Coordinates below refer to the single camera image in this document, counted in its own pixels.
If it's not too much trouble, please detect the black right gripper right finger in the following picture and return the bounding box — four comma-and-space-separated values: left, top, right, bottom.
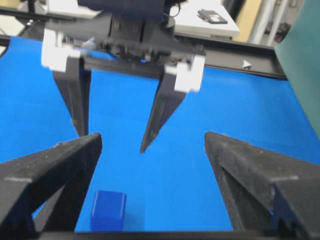
204, 132, 320, 237

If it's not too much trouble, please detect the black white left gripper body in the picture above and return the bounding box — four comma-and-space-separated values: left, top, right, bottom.
41, 12, 206, 93

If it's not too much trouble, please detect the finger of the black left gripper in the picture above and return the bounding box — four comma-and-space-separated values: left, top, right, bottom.
139, 73, 186, 153
53, 57, 92, 137

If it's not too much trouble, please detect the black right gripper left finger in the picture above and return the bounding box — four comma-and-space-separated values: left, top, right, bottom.
0, 132, 102, 234

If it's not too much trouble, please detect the blue cube block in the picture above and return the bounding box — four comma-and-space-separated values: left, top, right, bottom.
90, 190, 127, 232

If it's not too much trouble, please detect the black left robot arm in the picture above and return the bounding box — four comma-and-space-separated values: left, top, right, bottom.
41, 0, 206, 153

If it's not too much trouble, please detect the white desk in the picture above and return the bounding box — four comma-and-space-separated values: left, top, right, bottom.
46, 0, 240, 38

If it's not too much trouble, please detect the blue table mat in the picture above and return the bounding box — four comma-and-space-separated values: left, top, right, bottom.
0, 38, 320, 232

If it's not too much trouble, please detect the black device on desk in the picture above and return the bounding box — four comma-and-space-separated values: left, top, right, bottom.
197, 9, 228, 24

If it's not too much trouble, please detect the teal green backdrop curtain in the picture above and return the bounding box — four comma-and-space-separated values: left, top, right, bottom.
275, 0, 320, 137

